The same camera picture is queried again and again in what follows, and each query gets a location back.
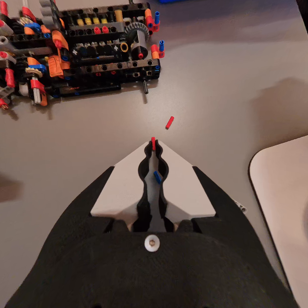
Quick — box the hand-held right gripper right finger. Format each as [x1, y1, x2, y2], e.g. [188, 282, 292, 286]
[156, 140, 216, 231]

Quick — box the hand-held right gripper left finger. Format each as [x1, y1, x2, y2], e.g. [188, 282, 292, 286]
[90, 141, 152, 231]

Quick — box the long grey lego beam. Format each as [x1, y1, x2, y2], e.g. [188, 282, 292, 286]
[232, 199, 247, 214]

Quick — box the partly built lego vehicle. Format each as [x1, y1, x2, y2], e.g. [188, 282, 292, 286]
[0, 0, 166, 110]

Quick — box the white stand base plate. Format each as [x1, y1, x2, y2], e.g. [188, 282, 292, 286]
[248, 135, 308, 308]

